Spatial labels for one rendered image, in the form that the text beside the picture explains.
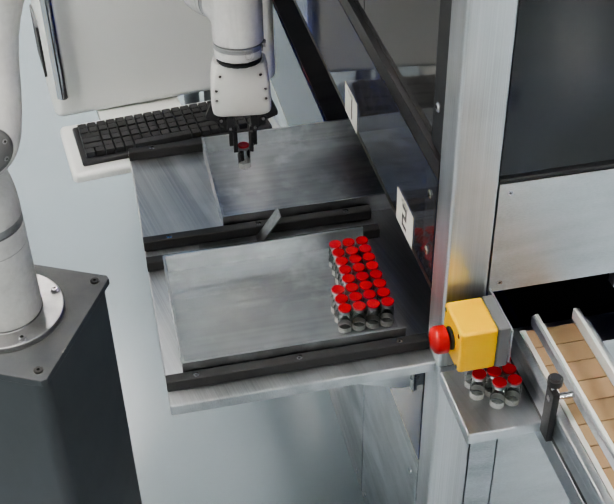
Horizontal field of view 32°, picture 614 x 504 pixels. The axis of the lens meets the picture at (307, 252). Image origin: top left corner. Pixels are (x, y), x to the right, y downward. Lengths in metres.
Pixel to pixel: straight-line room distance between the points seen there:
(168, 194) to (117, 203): 1.53
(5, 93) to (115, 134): 0.77
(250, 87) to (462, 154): 0.54
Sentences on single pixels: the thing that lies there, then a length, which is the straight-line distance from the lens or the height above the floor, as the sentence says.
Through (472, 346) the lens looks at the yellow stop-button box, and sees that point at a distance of 1.49.
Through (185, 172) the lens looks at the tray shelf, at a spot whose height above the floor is 0.88.
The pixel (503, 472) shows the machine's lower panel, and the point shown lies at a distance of 1.88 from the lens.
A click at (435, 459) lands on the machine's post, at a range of 1.79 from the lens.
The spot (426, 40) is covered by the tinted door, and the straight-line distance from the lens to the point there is 1.50.
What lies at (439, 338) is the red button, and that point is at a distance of 1.50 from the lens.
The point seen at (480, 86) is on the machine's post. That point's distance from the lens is 1.36.
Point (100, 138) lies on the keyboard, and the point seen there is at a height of 0.83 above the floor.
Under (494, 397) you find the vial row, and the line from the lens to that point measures 1.58.
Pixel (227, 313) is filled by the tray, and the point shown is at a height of 0.88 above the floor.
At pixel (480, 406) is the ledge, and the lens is 1.59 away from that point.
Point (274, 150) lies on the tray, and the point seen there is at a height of 0.88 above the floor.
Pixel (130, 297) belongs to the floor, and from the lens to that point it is 3.15.
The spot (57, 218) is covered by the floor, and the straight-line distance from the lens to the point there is 3.50.
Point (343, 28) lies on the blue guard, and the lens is 1.95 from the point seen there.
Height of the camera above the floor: 2.03
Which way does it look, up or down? 39 degrees down
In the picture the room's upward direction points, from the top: 1 degrees counter-clockwise
